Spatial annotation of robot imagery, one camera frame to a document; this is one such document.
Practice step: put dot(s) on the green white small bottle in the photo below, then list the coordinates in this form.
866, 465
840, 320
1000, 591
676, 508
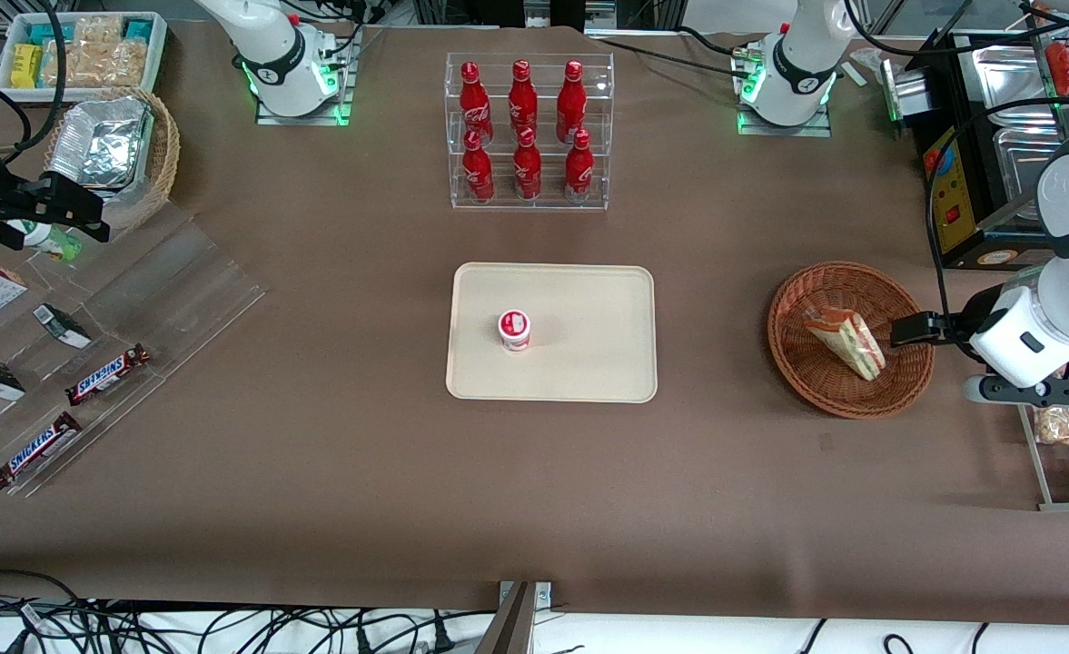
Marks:
48, 241

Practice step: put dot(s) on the brown table cloth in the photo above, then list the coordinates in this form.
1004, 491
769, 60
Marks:
316, 500

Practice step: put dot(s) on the round brown wicker basket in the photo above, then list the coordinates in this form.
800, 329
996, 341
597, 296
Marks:
816, 381

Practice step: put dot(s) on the Snickers chocolate bar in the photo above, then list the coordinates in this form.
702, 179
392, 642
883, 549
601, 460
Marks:
36, 450
107, 374

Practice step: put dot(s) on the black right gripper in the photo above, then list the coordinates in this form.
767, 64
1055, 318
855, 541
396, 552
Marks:
0, 197

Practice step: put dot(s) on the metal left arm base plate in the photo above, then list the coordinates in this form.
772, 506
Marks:
752, 127

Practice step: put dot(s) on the black food warmer cabinet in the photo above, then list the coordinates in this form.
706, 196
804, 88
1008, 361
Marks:
970, 218

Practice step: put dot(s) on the white plastic bin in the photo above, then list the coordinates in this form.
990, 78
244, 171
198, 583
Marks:
157, 64

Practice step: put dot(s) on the clear bag of crackers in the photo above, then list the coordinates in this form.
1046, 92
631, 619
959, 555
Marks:
98, 62

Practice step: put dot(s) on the teal snack packet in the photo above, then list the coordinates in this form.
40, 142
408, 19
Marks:
48, 34
138, 29

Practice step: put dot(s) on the beige plastic tray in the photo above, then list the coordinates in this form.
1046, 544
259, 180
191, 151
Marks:
588, 363

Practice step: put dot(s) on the red cola bottle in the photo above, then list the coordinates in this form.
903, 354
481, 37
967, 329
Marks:
473, 100
527, 171
478, 173
579, 173
571, 100
522, 95

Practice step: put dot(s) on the tan wicker basket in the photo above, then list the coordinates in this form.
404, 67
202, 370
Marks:
166, 154

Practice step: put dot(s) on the clear acrylic bottle rack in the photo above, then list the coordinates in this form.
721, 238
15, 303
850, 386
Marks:
543, 204

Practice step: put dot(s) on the yellow snack packet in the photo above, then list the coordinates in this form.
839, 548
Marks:
25, 65

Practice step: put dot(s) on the white red yogurt cup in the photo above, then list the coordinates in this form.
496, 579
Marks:
514, 330

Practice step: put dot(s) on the clear acrylic display stand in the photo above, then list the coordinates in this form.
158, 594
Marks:
180, 291

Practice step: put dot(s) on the aluminium post with bracket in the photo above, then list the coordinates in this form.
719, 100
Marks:
516, 622

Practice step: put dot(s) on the small white paper strip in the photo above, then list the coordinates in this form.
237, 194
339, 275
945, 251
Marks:
857, 74

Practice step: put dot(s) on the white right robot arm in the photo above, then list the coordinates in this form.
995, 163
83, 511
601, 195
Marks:
271, 54

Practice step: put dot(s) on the triangle sandwich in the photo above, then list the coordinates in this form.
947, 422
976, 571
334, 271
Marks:
847, 341

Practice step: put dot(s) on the silver foil container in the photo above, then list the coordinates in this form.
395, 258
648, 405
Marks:
98, 145

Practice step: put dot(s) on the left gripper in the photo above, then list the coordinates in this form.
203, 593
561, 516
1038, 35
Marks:
955, 325

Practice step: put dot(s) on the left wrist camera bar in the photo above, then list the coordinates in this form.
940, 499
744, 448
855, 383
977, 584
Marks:
1034, 391

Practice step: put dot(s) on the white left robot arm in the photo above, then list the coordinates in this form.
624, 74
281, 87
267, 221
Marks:
802, 73

